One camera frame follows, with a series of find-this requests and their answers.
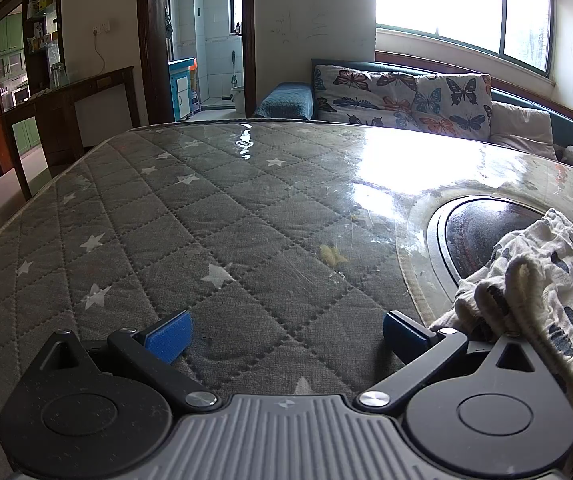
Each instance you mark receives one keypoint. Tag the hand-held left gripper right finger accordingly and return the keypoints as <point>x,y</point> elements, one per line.
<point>400,334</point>

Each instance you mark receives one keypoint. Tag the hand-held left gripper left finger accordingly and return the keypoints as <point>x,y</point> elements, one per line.
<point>169,338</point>

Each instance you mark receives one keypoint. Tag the white dark-spotted garment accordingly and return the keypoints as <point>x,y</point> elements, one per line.
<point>556,280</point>

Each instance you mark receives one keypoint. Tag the grey quilted star table cover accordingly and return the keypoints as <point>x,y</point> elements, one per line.
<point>166,235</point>

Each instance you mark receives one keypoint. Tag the round black inset plate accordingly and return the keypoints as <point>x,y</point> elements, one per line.
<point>471,240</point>

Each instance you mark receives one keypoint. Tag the butterfly print cushion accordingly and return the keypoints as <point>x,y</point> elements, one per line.
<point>396,95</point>

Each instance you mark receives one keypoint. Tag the beige cushion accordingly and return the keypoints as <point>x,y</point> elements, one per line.
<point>521,125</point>

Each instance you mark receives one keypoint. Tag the blue and white cabinet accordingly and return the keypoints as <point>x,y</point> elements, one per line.
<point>181,90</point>

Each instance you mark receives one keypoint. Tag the white bucket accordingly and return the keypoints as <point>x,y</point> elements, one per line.
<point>238,99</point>

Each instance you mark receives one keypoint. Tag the blue towel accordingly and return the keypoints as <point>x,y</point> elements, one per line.
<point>284,100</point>

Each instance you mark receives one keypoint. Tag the dark wooden console table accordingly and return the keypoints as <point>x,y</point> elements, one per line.
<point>66,95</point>

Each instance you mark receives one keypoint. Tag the teal sofa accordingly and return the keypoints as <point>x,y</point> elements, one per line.
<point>569,127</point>

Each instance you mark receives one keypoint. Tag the window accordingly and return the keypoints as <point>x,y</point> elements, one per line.
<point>441,0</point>

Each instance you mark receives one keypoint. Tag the green kitchen cabinet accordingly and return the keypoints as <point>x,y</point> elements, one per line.
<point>9,35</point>

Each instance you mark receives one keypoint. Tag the dark wooden door frame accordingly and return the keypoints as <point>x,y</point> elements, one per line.
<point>149,60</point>

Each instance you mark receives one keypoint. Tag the white wall socket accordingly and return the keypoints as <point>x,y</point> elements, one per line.
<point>101,27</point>

